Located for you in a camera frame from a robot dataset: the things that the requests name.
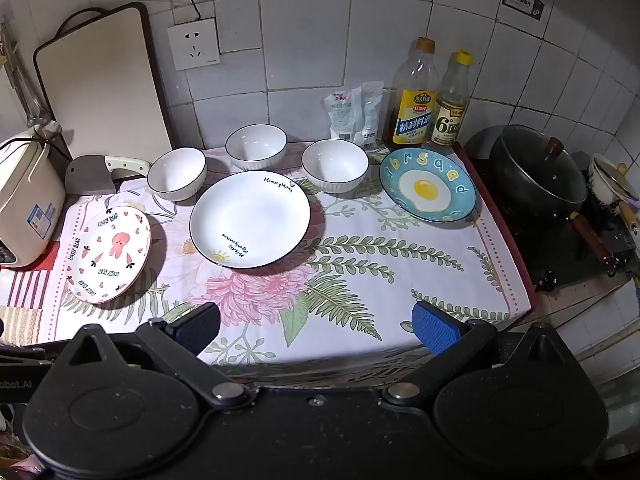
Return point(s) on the white plastic seasoning bag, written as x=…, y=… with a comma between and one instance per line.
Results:
x=354, y=114

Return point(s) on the black gas stove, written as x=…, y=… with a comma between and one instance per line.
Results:
x=553, y=259

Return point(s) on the vinegar bottle yellow cap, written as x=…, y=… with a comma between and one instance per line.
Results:
x=452, y=100

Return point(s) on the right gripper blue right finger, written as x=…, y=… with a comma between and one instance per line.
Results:
x=436, y=329

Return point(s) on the wall label sticker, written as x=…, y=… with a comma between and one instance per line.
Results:
x=531, y=8

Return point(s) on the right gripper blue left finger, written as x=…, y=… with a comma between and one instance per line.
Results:
x=195, y=330

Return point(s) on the floral table cloth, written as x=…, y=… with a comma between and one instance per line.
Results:
x=348, y=290

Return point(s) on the large white plate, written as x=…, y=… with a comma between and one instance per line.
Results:
x=249, y=220

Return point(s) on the black wok with lid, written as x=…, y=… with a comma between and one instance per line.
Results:
x=540, y=173

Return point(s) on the white wall socket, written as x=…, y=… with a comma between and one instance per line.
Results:
x=194, y=44

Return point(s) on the red striped cloth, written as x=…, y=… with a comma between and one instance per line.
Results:
x=22, y=298

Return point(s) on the beige rice cooker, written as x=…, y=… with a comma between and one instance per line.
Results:
x=32, y=197

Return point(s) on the pink rabbit plate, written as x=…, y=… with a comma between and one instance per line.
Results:
x=108, y=254

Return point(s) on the white ribbed bowl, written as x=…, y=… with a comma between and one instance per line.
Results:
x=256, y=147
x=335, y=166
x=178, y=174

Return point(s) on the cleaver with cream handle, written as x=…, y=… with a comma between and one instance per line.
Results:
x=94, y=174

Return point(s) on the white bowl with utensils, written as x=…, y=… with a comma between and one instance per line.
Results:
x=609, y=184

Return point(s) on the oil bottle yellow label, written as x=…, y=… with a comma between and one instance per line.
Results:
x=415, y=94

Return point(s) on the cream cutting board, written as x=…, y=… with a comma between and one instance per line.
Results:
x=101, y=82

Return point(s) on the blue fried egg plate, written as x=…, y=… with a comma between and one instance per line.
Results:
x=428, y=185

